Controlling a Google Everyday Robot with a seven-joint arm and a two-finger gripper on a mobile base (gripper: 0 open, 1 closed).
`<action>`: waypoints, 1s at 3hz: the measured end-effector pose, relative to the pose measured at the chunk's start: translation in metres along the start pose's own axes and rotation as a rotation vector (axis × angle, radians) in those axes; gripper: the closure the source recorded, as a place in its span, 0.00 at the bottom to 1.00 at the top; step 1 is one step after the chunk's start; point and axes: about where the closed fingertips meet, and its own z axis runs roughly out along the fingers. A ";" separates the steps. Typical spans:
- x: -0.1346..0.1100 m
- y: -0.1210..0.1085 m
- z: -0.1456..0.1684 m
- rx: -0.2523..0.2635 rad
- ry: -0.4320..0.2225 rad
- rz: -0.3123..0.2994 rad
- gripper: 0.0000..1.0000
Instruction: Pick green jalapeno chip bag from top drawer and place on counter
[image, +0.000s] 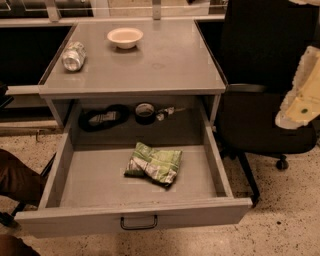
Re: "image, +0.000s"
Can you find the grey counter cabinet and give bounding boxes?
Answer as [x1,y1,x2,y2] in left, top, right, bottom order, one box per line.
[37,18,229,128]

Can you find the black coiled strap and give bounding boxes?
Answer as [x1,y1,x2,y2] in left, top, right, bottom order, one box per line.
[78,104,131,133]

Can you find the crushed silver can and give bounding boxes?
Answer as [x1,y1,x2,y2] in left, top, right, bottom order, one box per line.
[62,41,86,72]

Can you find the brown trouser leg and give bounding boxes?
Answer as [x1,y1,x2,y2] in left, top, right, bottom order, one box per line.
[0,149,46,206]

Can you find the green jalapeno chip bag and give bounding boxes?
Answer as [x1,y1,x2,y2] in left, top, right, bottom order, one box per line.
[124,142,182,186]

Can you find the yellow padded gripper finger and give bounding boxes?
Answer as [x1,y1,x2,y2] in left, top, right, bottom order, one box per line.
[275,46,320,129]

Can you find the black drawer handle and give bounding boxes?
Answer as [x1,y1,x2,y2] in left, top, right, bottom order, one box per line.
[120,215,158,231]

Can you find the white paper bowl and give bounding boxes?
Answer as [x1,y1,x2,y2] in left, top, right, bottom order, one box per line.
[107,27,143,50]

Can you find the black office chair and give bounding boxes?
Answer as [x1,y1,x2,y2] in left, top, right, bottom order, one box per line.
[215,0,319,203]

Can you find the grey open top drawer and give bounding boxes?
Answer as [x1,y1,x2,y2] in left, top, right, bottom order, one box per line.
[16,98,252,238]

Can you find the black tape roll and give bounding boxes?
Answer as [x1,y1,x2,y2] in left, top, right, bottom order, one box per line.
[135,103,155,125]

